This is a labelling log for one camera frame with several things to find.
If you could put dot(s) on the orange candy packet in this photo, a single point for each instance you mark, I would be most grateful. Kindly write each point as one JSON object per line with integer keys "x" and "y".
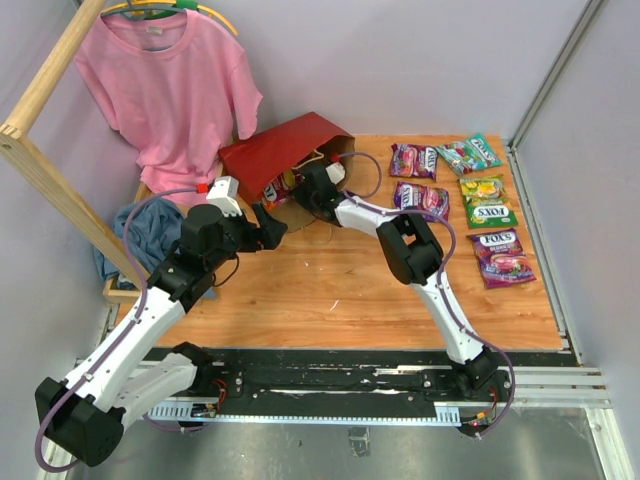
{"x": 278, "y": 191}

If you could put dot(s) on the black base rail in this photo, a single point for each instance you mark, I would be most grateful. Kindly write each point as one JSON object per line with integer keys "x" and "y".
{"x": 380, "y": 387}

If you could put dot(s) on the teal candy packet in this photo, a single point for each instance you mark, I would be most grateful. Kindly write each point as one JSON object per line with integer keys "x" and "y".
{"x": 470, "y": 155}

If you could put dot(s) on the wooden clothes rack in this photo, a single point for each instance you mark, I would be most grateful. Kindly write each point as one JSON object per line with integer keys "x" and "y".
{"x": 43, "y": 255}

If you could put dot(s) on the aluminium frame post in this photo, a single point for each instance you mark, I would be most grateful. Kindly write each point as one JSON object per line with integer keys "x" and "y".
{"x": 578, "y": 33}

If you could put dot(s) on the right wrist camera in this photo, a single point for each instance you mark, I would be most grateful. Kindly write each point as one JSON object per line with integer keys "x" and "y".
{"x": 336, "y": 172}

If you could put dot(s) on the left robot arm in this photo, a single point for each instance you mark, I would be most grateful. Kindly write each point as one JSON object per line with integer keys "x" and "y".
{"x": 88, "y": 412}

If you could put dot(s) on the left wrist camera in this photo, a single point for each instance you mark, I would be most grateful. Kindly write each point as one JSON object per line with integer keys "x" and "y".
{"x": 222, "y": 194}

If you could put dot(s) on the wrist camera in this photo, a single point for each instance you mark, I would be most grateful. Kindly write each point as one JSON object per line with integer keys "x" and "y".
{"x": 336, "y": 172}
{"x": 222, "y": 194}

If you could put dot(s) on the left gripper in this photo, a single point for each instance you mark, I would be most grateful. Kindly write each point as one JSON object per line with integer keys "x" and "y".
{"x": 273, "y": 229}

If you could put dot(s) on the red paper bag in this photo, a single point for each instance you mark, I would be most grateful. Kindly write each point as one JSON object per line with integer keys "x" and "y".
{"x": 259, "y": 160}

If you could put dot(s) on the yellow green hanger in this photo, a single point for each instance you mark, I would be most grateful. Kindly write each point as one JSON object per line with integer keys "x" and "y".
{"x": 152, "y": 10}

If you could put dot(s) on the pink t-shirt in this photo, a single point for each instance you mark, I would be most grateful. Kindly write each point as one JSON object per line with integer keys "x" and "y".
{"x": 177, "y": 89}

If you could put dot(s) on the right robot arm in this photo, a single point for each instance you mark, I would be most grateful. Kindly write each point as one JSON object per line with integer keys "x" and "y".
{"x": 415, "y": 258}

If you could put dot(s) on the blue cloth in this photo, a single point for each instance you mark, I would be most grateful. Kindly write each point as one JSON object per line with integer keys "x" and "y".
{"x": 154, "y": 228}

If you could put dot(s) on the green candy packet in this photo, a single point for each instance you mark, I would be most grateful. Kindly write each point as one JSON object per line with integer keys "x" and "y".
{"x": 486, "y": 203}

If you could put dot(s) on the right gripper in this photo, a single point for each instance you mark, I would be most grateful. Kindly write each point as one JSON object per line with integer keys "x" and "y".
{"x": 299, "y": 195}

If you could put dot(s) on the purple candy packet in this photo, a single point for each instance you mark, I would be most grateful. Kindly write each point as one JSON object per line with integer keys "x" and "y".
{"x": 433, "y": 200}
{"x": 501, "y": 259}
{"x": 413, "y": 161}

